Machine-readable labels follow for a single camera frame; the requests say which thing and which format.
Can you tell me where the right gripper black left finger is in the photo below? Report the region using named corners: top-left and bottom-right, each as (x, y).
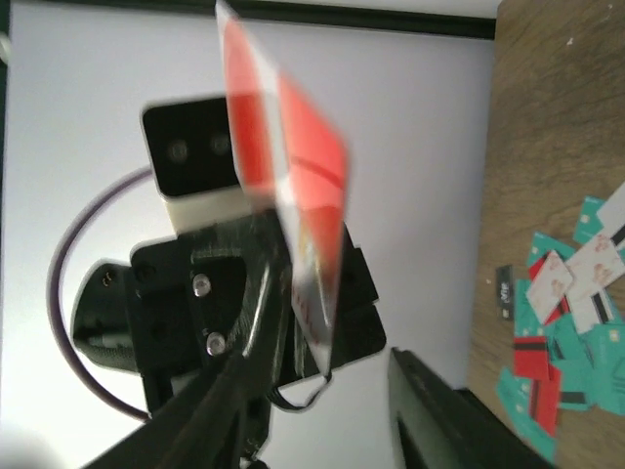
top-left (87, 353), bottom-right (273, 468)

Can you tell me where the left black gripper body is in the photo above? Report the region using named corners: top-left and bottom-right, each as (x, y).
top-left (70, 214), bottom-right (387, 450)

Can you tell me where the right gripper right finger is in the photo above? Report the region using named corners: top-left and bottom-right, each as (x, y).
top-left (388, 348), bottom-right (553, 468)

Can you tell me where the red card black stripe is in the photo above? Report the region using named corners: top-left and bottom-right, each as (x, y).
top-left (513, 336), bottom-right (550, 380)

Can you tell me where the black membership card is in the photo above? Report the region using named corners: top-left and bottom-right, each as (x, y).
top-left (495, 265), bottom-right (515, 320)

